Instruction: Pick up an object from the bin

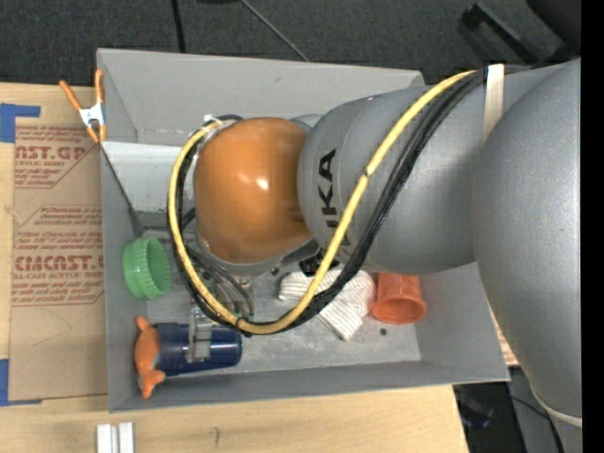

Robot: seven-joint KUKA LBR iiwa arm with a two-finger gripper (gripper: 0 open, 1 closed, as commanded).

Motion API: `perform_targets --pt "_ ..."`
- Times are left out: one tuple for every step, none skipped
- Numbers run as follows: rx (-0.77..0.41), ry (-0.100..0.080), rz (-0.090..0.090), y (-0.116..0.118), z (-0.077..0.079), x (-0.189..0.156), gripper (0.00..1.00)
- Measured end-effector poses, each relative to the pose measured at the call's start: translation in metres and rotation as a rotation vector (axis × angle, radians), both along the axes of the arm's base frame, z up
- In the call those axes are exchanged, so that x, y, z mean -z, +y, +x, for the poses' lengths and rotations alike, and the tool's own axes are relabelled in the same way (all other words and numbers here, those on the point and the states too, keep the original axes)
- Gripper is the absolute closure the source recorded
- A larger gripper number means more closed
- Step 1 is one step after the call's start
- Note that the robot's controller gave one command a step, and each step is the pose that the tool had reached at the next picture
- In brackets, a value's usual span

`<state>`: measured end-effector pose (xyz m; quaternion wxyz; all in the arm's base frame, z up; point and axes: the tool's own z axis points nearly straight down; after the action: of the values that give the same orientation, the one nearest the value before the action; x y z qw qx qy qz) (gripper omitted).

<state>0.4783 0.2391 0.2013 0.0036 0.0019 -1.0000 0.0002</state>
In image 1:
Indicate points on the black cylinder on white bracket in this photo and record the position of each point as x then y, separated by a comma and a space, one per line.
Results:
311, 264

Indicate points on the grey metal bin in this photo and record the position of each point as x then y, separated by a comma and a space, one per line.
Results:
292, 92

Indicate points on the green plastic cup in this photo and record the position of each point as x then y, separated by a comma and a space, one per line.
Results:
146, 269

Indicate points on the orange plastic cup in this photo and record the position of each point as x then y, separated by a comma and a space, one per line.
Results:
398, 300

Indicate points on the orange toy fish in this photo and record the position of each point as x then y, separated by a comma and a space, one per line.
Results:
145, 352

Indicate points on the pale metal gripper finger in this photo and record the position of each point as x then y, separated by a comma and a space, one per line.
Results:
198, 347
200, 321

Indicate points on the brown cardboard board, red print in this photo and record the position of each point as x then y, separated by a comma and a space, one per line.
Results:
52, 338

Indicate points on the white ribbed cloth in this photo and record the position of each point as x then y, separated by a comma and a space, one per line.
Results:
351, 309

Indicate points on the dark blue plastic cup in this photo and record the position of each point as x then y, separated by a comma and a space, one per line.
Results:
224, 347

